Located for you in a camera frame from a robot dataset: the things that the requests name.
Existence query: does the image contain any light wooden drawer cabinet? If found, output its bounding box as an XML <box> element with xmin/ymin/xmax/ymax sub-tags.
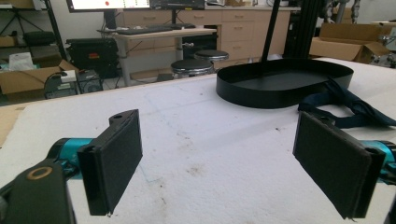
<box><xmin>123</xmin><ymin>7</ymin><xmax>292</xmax><ymax>70</ymax></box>

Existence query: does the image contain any black keyboard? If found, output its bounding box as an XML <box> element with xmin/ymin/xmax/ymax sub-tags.
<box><xmin>115</xmin><ymin>25</ymin><xmax>174</xmax><ymax>36</ymax></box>

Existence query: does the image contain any black bag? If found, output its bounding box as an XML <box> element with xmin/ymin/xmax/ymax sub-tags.
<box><xmin>22</xmin><ymin>30</ymin><xmax>57</xmax><ymax>48</ymax></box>

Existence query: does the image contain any white plastic bag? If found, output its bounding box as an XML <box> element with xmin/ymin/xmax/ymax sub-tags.
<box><xmin>7</xmin><ymin>51</ymin><xmax>37</xmax><ymax>72</ymax></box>

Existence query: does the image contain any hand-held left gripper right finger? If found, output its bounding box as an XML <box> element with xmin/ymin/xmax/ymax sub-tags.
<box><xmin>292</xmin><ymin>110</ymin><xmax>396</xmax><ymax>220</ymax></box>

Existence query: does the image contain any round black stool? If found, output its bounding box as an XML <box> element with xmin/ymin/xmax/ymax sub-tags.
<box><xmin>170</xmin><ymin>58</ymin><xmax>215</xmax><ymax>78</ymax></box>
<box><xmin>193</xmin><ymin>49</ymin><xmax>230</xmax><ymax>63</ymax></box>

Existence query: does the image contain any black metal shelf rack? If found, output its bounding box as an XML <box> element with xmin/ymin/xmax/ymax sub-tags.
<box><xmin>0</xmin><ymin>0</ymin><xmax>68</xmax><ymax>61</ymax></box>

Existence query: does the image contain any light wooden desk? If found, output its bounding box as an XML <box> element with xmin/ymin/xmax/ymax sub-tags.
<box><xmin>96</xmin><ymin>27</ymin><xmax>218</xmax><ymax>88</ymax></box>

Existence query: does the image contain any dark computer monitor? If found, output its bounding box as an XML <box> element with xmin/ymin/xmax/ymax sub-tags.
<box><xmin>148</xmin><ymin>0</ymin><xmax>206</xmax><ymax>25</ymax></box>

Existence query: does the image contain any silver metal device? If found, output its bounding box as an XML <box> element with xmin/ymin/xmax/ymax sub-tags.
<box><xmin>369</xmin><ymin>33</ymin><xmax>396</xmax><ymax>69</ymax></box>

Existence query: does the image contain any black slanted stand pole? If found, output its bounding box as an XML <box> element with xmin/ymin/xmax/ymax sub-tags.
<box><xmin>261</xmin><ymin>0</ymin><xmax>282</xmax><ymax>63</ymax></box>

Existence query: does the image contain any open cardboard box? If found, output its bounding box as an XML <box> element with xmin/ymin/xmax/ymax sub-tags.
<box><xmin>0</xmin><ymin>59</ymin><xmax>80</xmax><ymax>96</ymax></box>
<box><xmin>308</xmin><ymin>21</ymin><xmax>396</xmax><ymax>64</ymax></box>

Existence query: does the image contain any black metal frame column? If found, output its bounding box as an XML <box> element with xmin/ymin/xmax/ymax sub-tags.
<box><xmin>283</xmin><ymin>0</ymin><xmax>322</xmax><ymax>60</ymax></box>

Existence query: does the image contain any dark blue cloth strap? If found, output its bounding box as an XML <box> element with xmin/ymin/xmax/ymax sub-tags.
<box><xmin>297</xmin><ymin>77</ymin><xmax>396</xmax><ymax>130</ymax></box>

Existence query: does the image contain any brown cardboard sheet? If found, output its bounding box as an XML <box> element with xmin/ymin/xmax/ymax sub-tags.
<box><xmin>0</xmin><ymin>104</ymin><xmax>28</xmax><ymax>147</ymax></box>

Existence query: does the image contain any grey computer power unit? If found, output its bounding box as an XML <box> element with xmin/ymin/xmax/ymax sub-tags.
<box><xmin>43</xmin><ymin>69</ymin><xmax>104</xmax><ymax>100</ymax></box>

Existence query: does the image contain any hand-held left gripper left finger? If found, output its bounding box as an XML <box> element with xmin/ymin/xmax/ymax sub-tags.
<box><xmin>48</xmin><ymin>108</ymin><xmax>144</xmax><ymax>217</ymax></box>

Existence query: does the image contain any lit computer monitor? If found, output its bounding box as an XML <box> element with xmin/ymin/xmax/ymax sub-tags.
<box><xmin>65</xmin><ymin>0</ymin><xmax>151</xmax><ymax>30</ymax></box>

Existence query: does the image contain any black oval metal tray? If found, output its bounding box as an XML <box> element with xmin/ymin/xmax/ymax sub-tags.
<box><xmin>216</xmin><ymin>58</ymin><xmax>355</xmax><ymax>109</ymax></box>

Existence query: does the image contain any black equipment case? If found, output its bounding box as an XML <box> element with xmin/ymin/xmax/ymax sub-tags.
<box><xmin>65</xmin><ymin>37</ymin><xmax>120</xmax><ymax>79</ymax></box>

